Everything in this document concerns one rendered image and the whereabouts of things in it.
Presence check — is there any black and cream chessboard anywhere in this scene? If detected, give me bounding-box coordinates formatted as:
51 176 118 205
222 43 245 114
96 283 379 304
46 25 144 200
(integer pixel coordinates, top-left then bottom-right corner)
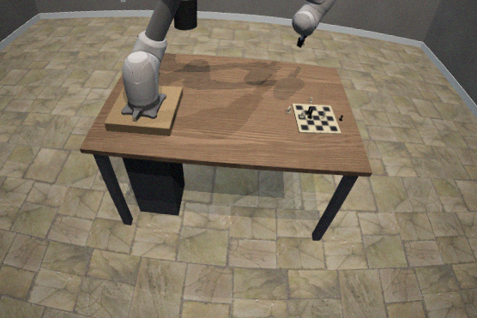
293 104 341 135

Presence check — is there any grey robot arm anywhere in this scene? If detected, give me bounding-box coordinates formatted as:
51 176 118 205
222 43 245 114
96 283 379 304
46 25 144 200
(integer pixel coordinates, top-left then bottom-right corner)
121 0 335 121

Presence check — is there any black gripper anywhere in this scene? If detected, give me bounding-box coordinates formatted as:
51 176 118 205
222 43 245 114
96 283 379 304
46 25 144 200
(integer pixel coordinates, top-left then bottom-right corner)
297 35 307 48

